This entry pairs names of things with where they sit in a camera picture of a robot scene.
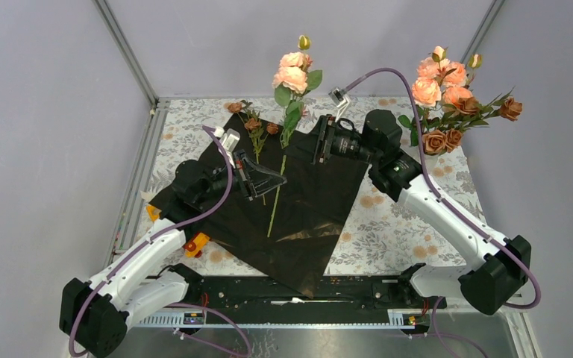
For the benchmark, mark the white ribbed ceramic vase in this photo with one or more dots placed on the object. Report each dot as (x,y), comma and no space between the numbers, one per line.
(430,162)

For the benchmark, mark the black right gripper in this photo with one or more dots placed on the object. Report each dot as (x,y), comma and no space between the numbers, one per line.
(321,139)

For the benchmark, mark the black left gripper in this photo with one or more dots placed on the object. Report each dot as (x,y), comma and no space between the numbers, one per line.
(254,180)

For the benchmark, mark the orange toy block cart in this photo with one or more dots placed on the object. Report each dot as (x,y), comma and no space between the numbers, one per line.
(192,245)

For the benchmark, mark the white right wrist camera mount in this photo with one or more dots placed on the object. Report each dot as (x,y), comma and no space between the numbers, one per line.
(341,100)

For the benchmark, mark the large peach rose stem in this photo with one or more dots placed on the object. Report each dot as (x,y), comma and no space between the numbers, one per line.
(436,73)

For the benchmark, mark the black wrapping paper sheet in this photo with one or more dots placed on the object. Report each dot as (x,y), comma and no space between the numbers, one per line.
(291,233)

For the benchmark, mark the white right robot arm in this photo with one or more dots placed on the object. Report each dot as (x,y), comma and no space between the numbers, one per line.
(496,272)

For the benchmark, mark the peach rose spray stem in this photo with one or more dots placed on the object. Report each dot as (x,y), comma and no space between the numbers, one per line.
(293,80)

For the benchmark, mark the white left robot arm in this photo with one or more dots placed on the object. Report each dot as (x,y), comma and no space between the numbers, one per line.
(97,313)

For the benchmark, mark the brown rose spray stem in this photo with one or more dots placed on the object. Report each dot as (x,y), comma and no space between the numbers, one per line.
(461,111)

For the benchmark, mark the aluminium frame rail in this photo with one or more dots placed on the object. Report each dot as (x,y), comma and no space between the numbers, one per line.
(115,29)

